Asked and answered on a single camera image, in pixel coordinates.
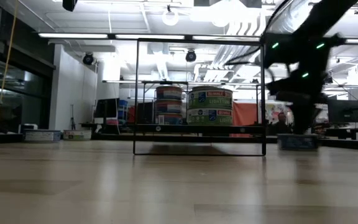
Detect white ring ceiling lamp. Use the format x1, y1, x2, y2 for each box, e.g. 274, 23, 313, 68
162, 7, 180, 27

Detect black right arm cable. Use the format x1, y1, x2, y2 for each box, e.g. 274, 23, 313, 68
225, 0, 291, 82

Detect small white device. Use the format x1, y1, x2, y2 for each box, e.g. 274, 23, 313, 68
19, 123, 39, 133

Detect black overhead camera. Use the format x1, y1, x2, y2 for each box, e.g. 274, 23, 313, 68
62, 0, 79, 12

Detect black monitor on desk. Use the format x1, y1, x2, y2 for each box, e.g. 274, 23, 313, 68
94, 98, 120, 119

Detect black tripod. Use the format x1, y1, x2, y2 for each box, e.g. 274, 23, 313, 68
69, 104, 76, 131

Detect black aluminium table frame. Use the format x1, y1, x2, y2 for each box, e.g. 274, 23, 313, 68
0, 124, 358, 152

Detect silver lid seafood can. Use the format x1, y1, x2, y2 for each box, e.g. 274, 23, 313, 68
23, 129, 62, 143
62, 129, 92, 141

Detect orange partition panel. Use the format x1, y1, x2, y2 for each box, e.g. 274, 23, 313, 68
232, 101, 259, 127

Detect green label tuna can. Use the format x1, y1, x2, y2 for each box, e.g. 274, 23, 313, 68
187, 86, 234, 110
186, 108, 234, 126

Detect black ceiling spotlight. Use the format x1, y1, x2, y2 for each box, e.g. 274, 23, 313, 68
82, 52, 94, 66
185, 49, 198, 63

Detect colourful wall poster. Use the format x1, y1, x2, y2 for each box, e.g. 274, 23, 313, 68
264, 104, 279, 125

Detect person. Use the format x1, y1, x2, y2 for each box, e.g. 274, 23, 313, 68
273, 111, 291, 134

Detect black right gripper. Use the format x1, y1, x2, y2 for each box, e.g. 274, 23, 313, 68
264, 34, 346, 135

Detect wooden shelf with black frames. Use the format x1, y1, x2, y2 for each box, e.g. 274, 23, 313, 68
133, 37, 267, 156

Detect thin yellow cable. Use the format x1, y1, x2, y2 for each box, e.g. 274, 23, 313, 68
0, 0, 20, 125

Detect black monitor on arm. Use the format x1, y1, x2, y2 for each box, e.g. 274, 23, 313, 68
327, 99, 358, 124

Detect shelving with blue bins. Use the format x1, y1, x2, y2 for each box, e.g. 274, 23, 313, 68
118, 99, 129, 121

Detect silver pull-tab lid can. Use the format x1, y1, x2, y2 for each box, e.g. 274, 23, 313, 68
277, 133, 319, 152

